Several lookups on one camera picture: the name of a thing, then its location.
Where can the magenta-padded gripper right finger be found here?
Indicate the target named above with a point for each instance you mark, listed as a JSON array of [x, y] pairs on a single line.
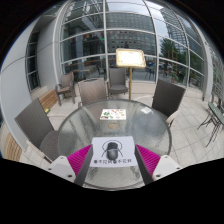
[[156, 165]]

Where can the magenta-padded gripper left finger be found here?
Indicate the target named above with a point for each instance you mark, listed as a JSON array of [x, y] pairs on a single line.
[[68, 165]]

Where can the black computer mouse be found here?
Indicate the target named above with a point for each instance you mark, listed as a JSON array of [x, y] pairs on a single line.
[[112, 151]]

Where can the white mouse pad black drawing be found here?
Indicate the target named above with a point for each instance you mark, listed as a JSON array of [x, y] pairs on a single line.
[[98, 150]]

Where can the brown wicker chair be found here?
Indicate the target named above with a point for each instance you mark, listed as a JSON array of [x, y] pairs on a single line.
[[117, 78], [33, 123], [92, 91], [168, 98], [66, 81]]

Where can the tan tape roll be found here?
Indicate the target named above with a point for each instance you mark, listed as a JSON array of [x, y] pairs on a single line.
[[108, 125]]

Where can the wooden slat bench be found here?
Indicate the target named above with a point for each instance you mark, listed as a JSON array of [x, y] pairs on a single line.
[[10, 146], [48, 100]]

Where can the picture menu card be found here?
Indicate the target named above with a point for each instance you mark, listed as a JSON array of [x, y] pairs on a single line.
[[113, 114]]

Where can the black metal outdoor chair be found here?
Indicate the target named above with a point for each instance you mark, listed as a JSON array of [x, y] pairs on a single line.
[[215, 116]]

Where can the gold-framed menu stand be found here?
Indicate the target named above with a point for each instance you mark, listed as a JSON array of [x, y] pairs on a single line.
[[130, 58]]

